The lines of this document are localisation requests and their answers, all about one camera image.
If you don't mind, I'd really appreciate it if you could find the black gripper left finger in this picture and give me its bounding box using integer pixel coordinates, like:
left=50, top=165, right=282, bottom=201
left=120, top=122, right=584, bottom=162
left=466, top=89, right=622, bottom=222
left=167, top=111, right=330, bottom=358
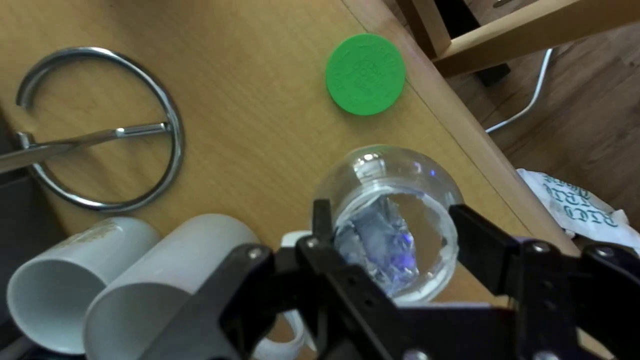
left=140, top=197, right=403, bottom=360

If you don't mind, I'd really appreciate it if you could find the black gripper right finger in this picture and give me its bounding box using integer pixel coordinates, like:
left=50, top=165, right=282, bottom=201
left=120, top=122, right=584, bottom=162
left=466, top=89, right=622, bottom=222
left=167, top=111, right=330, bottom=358
left=448, top=201, right=640, bottom=360

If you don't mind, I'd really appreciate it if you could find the white wrapper with green print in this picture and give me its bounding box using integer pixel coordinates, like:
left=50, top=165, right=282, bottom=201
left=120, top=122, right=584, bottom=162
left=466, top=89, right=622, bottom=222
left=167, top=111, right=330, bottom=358
left=514, top=165, right=640, bottom=254

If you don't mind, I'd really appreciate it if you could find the green round disc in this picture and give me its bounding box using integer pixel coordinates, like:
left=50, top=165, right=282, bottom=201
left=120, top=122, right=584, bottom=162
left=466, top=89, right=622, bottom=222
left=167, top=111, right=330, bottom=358
left=322, top=31, right=407, bottom=120

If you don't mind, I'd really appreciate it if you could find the white cable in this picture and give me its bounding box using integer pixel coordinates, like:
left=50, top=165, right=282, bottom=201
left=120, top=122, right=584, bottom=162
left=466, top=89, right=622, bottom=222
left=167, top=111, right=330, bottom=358
left=484, top=45, right=556, bottom=135

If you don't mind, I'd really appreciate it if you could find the metal ring stand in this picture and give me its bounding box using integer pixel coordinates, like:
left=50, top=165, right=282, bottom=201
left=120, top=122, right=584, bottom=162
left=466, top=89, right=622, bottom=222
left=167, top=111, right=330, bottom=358
left=0, top=43, right=188, bottom=215

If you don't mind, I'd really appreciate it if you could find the light wooden armchair frame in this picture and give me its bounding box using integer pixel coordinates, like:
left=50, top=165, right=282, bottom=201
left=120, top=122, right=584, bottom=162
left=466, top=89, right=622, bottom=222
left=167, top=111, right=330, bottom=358
left=397, top=0, right=640, bottom=79

